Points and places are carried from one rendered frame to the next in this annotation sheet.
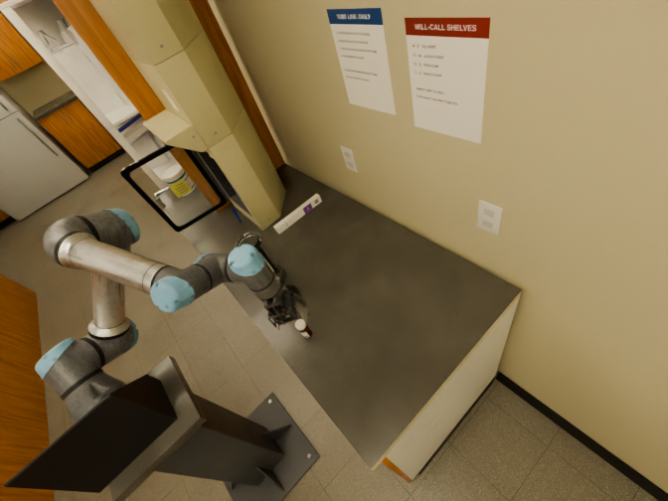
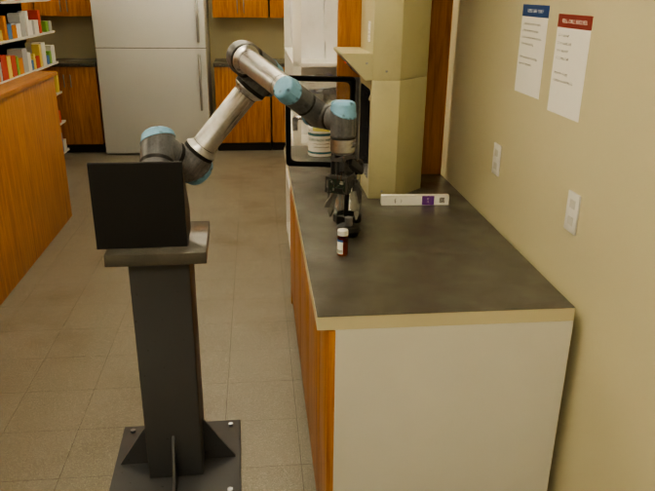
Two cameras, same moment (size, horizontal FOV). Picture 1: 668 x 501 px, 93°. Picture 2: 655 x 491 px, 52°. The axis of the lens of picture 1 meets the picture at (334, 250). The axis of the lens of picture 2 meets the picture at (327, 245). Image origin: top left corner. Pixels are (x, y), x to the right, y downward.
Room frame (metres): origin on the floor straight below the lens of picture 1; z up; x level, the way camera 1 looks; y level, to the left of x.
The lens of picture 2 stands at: (-1.35, -0.33, 1.73)
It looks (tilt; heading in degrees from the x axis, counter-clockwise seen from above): 21 degrees down; 17
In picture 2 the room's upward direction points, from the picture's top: 1 degrees clockwise
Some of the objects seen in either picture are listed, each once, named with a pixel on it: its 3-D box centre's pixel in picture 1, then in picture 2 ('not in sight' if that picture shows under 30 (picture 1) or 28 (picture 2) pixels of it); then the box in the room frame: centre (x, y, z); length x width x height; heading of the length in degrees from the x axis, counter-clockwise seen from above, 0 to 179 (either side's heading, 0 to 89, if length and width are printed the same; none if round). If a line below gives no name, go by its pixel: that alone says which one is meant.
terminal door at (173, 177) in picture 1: (179, 188); (320, 122); (1.46, 0.56, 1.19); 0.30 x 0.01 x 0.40; 103
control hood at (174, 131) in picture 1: (174, 135); (351, 62); (1.34, 0.39, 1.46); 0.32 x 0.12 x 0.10; 23
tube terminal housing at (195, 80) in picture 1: (229, 140); (395, 96); (1.41, 0.23, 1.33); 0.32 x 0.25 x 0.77; 23
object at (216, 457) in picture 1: (220, 442); (171, 361); (0.55, 0.84, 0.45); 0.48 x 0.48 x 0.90; 25
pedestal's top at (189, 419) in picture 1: (148, 419); (161, 242); (0.55, 0.84, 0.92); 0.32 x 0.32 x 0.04; 25
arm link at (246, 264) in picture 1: (250, 267); (342, 119); (0.57, 0.21, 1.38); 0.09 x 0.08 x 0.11; 60
